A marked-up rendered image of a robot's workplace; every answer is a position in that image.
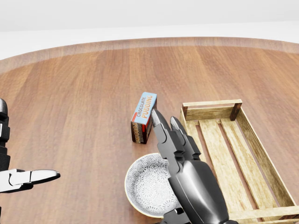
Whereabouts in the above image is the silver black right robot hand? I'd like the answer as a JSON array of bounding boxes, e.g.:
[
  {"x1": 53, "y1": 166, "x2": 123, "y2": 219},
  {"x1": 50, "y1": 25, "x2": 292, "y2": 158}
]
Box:
[{"x1": 151, "y1": 108, "x2": 239, "y2": 224}]

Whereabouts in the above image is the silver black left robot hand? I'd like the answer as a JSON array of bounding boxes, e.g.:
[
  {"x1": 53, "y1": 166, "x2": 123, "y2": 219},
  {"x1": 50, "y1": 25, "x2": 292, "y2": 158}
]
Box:
[{"x1": 0, "y1": 98, "x2": 61, "y2": 194}]

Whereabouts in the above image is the wooden slat tray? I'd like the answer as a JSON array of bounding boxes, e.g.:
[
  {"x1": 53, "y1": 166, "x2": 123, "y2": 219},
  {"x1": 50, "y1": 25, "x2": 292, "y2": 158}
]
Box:
[{"x1": 179, "y1": 99, "x2": 299, "y2": 224}]

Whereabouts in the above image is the white patterned bowl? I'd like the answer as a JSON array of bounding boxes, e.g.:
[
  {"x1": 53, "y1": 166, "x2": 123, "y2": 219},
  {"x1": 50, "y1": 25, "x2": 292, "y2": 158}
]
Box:
[{"x1": 124, "y1": 153, "x2": 183, "y2": 219}]

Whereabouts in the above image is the chocolate pudding box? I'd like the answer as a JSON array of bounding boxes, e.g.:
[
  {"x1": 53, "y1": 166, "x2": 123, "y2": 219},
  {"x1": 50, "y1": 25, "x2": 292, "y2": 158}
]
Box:
[{"x1": 130, "y1": 91, "x2": 157, "y2": 145}]

